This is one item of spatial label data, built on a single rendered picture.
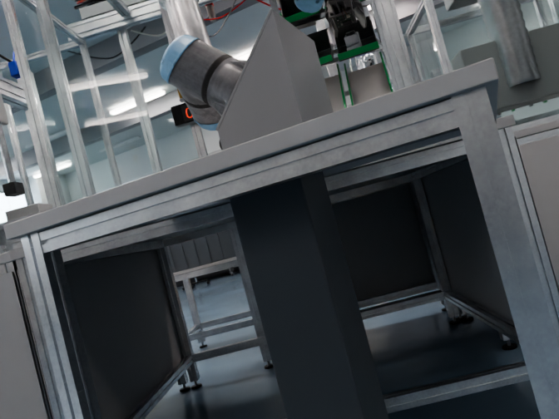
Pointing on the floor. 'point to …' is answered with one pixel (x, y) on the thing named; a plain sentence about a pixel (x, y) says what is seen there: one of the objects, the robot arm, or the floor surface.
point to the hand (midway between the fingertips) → (350, 27)
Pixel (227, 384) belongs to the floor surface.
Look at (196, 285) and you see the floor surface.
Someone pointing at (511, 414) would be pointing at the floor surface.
